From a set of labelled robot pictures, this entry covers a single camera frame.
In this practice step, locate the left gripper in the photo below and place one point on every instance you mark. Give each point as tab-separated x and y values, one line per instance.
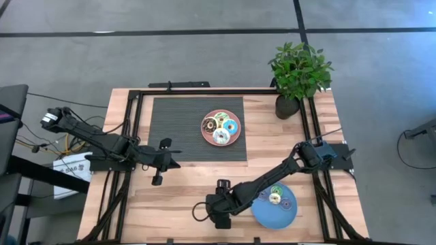
156	160

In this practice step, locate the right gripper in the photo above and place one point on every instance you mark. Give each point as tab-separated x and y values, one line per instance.
221	204

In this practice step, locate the small teal sprinkled donut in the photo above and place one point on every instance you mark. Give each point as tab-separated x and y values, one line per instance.
264	197

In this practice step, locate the large chocolate iced donut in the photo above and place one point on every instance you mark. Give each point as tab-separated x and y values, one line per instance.
205	126

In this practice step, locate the large white teal-drizzled donut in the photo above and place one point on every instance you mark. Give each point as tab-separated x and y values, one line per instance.
217	139

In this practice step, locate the small white drizzled donut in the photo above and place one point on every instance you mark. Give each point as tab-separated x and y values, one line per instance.
277	201

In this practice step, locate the small green donut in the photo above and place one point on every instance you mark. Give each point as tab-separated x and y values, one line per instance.
280	188

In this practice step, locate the small purple donut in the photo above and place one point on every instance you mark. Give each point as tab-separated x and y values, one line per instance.
289	206

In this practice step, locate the large pale green donut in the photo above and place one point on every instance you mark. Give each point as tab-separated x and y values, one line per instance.
225	115

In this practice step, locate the large blue iced donut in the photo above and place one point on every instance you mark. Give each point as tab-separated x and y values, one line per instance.
235	129

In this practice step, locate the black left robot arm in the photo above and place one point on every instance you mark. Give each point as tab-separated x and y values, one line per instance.
85	131

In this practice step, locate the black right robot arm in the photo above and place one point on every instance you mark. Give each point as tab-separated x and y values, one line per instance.
272	175

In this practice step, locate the dark grey ribbed placemat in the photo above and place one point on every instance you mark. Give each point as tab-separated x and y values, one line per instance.
184	122

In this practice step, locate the pink plate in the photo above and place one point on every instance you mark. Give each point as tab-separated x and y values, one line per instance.
205	137

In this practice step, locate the blue plate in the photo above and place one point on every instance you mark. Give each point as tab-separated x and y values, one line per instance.
272	217

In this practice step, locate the white paper sign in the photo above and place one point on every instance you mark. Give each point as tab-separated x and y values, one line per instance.
69	168

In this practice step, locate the black plant pot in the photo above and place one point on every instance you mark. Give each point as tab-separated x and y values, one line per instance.
286	109

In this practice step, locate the black desk beam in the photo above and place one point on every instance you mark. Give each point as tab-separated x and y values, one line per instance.
44	173

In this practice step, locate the green leafy plant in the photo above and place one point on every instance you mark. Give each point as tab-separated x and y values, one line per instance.
299	71

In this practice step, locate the grey desk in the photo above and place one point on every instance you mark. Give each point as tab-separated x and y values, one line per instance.
13	98

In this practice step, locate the dark device purple screen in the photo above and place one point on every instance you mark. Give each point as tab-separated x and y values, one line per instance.
5	115

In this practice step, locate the black stand leg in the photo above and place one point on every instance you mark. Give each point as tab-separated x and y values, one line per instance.
422	129

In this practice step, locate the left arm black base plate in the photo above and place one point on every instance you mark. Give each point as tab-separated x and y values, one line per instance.
102	166

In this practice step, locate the black bracket bar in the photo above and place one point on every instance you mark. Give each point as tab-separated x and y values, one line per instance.
197	84

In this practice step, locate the black aluminium table frame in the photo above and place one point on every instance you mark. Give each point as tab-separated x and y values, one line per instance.
221	91

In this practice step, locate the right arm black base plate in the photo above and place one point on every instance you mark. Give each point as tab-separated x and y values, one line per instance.
342	163

